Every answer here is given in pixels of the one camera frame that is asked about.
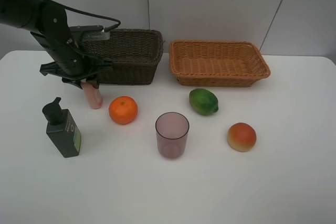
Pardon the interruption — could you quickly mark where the dark green pump bottle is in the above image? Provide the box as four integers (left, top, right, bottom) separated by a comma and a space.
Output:
42, 97, 81, 158

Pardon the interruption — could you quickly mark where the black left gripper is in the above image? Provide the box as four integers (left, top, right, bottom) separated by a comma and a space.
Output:
31, 33, 113, 89

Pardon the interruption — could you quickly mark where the orange mandarin fruit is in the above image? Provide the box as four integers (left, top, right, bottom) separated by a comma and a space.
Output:
108, 96, 138, 125

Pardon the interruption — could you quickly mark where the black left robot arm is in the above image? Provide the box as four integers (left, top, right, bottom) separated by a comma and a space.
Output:
1, 0, 112, 89

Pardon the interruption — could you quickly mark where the dark brown wicker basket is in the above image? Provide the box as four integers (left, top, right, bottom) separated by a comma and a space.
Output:
81, 29, 163, 85

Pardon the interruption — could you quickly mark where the purple translucent plastic cup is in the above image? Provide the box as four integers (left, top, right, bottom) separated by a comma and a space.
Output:
155, 112, 190, 159

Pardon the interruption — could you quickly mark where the red yellow peach half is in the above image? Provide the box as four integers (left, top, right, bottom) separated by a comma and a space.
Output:
227, 122, 257, 152

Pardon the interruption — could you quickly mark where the pink bottle white cap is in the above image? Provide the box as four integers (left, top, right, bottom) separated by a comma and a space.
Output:
81, 82, 103, 109

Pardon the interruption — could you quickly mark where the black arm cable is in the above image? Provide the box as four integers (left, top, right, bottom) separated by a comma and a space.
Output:
19, 0, 121, 32

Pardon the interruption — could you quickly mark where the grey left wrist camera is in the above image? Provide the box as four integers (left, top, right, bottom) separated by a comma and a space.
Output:
69, 25, 110, 42

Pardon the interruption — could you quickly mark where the orange wicker basket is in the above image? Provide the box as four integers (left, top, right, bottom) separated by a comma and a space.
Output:
169, 40, 271, 87

